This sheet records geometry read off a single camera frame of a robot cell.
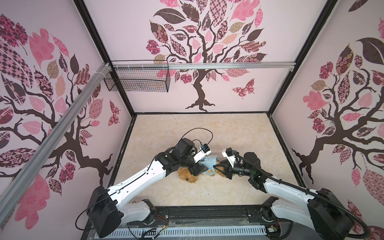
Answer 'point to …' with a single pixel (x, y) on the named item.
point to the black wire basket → (138, 79)
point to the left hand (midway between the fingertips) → (202, 165)
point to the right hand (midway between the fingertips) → (215, 164)
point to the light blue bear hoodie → (209, 161)
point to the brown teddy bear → (185, 174)
